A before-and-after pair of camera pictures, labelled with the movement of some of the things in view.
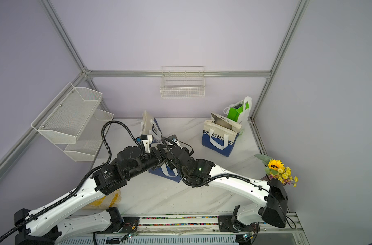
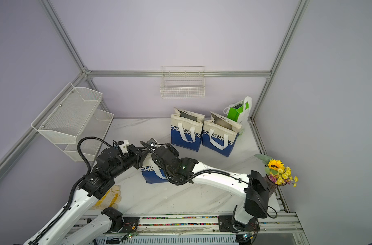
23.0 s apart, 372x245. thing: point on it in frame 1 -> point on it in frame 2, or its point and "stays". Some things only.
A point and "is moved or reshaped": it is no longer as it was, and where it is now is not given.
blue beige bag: (219, 134) stays
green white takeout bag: (239, 112) stays
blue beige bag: (149, 126) -> (153, 172)
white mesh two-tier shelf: (74, 115) stays
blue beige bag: (166, 171) is moved or reshaped
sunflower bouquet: (276, 169) stays
